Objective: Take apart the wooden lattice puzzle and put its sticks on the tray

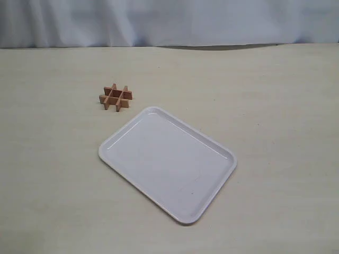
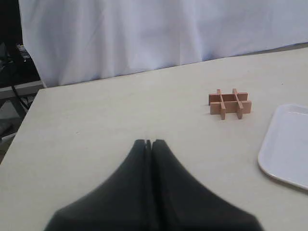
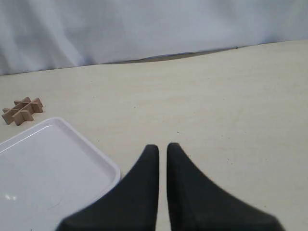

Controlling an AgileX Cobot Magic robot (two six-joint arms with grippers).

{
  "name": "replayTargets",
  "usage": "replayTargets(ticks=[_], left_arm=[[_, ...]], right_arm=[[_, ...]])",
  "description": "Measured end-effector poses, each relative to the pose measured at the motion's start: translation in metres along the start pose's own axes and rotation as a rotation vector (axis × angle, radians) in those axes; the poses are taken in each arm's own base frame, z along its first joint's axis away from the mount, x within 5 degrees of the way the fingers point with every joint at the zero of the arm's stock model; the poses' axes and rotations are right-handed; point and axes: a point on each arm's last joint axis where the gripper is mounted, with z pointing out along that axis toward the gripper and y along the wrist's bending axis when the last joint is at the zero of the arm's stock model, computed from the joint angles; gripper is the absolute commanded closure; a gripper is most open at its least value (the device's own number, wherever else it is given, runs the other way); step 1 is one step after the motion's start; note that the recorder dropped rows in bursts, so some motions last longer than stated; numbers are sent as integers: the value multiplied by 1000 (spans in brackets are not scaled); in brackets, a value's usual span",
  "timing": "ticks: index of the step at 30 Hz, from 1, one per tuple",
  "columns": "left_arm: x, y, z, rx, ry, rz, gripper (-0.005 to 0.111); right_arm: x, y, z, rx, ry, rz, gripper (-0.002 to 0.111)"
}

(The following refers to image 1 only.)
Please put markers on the wooden notched piece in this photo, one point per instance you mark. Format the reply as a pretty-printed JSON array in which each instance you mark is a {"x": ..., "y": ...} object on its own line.
[
  {"x": 111, "y": 91},
  {"x": 126, "y": 95},
  {"x": 120, "y": 98},
  {"x": 110, "y": 102}
]

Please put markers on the white backdrop curtain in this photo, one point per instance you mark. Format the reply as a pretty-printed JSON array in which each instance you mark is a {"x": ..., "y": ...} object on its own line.
[{"x": 47, "y": 24}]

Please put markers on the white plastic tray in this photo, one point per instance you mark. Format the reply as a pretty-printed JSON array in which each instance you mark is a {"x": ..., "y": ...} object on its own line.
[{"x": 176, "y": 166}]

